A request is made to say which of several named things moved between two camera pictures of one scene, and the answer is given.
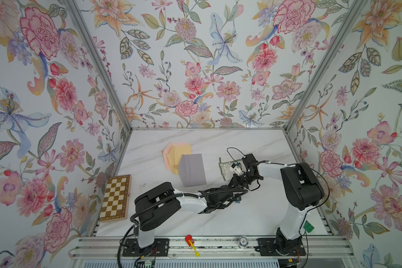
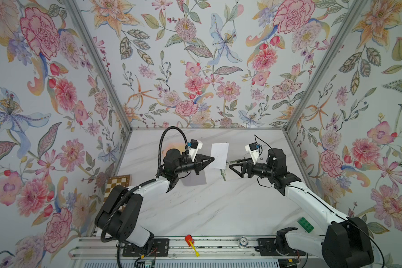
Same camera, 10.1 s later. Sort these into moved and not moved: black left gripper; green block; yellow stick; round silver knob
Moved: black left gripper
Not moved: round silver knob; yellow stick; green block
